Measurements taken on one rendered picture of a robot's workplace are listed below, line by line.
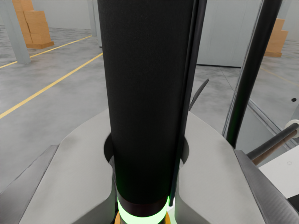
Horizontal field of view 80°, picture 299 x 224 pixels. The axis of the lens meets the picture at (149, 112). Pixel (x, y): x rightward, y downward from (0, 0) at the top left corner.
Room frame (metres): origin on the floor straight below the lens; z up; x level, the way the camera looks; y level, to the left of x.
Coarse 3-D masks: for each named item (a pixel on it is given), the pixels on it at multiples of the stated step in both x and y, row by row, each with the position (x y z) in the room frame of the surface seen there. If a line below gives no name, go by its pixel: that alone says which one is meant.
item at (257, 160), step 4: (292, 132) 0.23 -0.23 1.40; (296, 132) 0.24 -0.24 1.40; (288, 136) 0.22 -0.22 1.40; (292, 136) 0.23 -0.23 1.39; (284, 140) 0.22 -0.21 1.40; (288, 140) 0.22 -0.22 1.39; (276, 144) 0.20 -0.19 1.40; (280, 144) 0.21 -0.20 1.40; (272, 148) 0.20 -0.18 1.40; (276, 148) 0.20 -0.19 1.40; (264, 152) 0.19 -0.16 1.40; (268, 152) 0.19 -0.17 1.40; (272, 152) 0.19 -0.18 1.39; (260, 156) 0.18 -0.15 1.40; (264, 156) 0.18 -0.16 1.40; (252, 160) 0.17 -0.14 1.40; (256, 160) 0.17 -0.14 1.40; (260, 160) 0.17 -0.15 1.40; (256, 164) 0.17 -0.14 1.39
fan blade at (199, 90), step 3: (207, 81) 0.36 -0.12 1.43; (204, 84) 0.37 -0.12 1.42; (201, 87) 0.37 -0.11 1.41; (198, 90) 0.39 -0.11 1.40; (201, 90) 0.35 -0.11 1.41; (195, 93) 0.43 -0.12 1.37; (198, 93) 0.35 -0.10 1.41; (195, 96) 0.36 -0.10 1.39; (192, 99) 0.43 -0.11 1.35; (195, 99) 0.34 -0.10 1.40; (192, 102) 0.35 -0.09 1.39; (192, 105) 0.33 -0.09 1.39; (189, 108) 0.34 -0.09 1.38
